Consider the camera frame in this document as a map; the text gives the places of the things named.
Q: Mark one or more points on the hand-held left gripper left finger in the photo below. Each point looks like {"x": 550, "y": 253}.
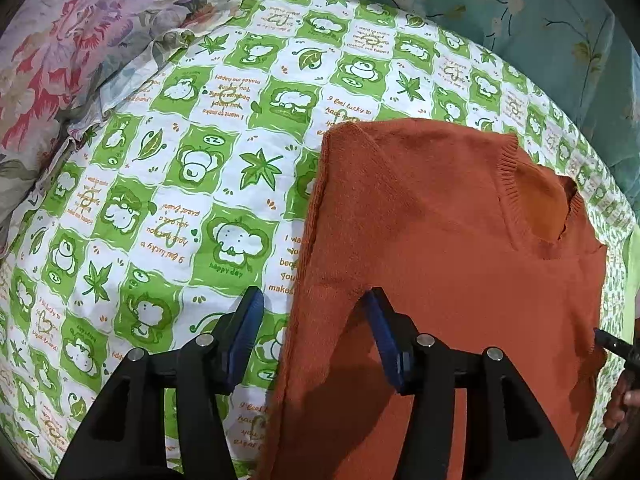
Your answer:
{"x": 245, "y": 330}

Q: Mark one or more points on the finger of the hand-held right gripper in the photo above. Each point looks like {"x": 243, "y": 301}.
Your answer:
{"x": 612, "y": 342}

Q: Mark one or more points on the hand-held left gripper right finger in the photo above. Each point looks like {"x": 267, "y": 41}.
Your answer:
{"x": 387, "y": 340}

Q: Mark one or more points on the orange knit sweater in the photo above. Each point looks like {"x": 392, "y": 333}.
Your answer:
{"x": 450, "y": 260}

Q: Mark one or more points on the person's right hand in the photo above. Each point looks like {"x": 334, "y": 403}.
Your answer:
{"x": 622, "y": 400}

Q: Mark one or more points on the light green cloth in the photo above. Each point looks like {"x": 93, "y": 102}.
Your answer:
{"x": 621, "y": 290}

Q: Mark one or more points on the green white printed bedsheet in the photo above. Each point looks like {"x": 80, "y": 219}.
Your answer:
{"x": 165, "y": 200}

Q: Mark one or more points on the floral ruffled pillow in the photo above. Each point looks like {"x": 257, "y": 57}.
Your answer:
{"x": 60, "y": 55}

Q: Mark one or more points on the teal floral blanket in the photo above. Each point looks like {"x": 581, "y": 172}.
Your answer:
{"x": 525, "y": 20}

